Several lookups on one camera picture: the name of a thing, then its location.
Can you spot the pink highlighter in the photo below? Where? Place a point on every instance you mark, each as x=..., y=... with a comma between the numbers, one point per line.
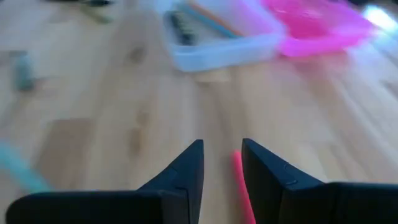
x=241, y=180

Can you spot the teal pencil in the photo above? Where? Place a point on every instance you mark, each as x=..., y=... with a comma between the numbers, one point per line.
x=205, y=21
x=21, y=171

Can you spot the teal green marker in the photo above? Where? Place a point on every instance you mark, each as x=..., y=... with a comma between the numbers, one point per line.
x=24, y=73

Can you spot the orange pencil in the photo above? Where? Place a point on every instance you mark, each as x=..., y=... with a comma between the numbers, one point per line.
x=217, y=19

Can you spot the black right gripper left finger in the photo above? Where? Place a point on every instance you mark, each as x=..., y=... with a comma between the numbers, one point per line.
x=168, y=205

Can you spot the clear plastic supply box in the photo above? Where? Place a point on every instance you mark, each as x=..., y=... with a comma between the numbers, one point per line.
x=224, y=54

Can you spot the pink plastic box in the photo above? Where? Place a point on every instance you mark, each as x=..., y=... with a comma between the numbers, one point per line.
x=311, y=25

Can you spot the black marker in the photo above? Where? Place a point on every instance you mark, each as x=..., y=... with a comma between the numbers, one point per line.
x=183, y=29

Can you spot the green crayon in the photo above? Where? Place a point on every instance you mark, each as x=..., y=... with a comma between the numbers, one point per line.
x=98, y=15

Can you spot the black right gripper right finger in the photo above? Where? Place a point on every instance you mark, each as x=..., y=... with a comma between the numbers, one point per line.
x=286, y=202

